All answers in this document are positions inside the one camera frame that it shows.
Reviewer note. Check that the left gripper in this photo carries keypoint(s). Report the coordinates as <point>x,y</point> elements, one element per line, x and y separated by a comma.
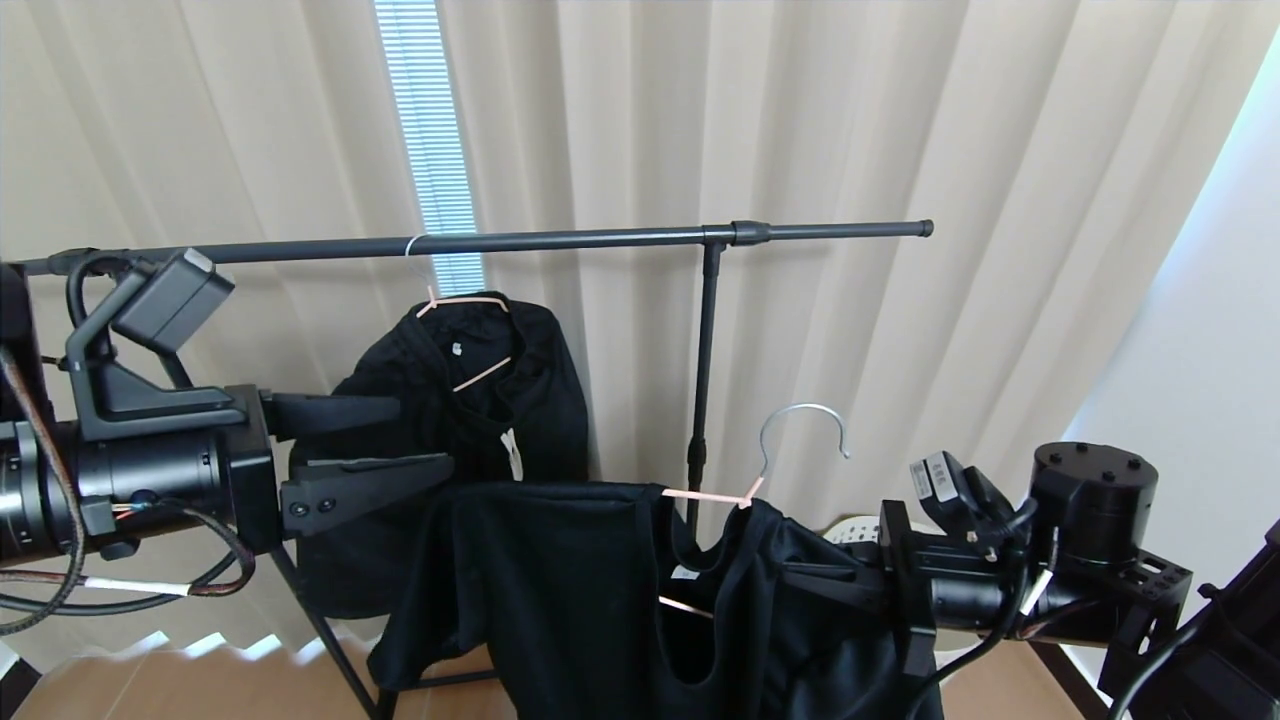
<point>150,470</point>

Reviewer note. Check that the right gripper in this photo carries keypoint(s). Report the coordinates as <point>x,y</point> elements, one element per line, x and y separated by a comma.
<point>960,595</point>

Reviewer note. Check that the black garment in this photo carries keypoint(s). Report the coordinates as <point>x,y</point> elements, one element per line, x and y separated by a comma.
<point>560,600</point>
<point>520,400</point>

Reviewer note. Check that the pink clothes hanger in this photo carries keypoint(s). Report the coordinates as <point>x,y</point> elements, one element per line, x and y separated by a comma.
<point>710,497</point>
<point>465,298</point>

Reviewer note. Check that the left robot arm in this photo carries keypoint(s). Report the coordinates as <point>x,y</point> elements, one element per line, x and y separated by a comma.
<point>15,340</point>

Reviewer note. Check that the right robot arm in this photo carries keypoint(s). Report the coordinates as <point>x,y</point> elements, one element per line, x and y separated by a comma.
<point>1095,500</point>

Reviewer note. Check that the white laundry basket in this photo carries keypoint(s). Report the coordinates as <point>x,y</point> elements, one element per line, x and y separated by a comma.
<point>855,530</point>

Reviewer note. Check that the black clothes rack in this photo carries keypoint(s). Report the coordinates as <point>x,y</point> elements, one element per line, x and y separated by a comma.
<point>600,239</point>

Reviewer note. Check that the beige curtain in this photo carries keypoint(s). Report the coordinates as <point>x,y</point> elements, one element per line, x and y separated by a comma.
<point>250,120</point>
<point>850,120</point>

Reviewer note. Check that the window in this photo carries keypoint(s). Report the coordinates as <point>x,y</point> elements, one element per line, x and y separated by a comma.
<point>425,120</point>

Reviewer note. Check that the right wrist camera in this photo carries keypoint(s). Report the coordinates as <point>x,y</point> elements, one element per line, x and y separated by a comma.
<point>950,485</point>

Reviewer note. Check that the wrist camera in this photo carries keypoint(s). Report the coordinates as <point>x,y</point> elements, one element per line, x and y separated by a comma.
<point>950,485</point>
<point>170,300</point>

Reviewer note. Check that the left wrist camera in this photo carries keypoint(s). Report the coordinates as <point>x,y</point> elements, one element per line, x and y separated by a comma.
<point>170,300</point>

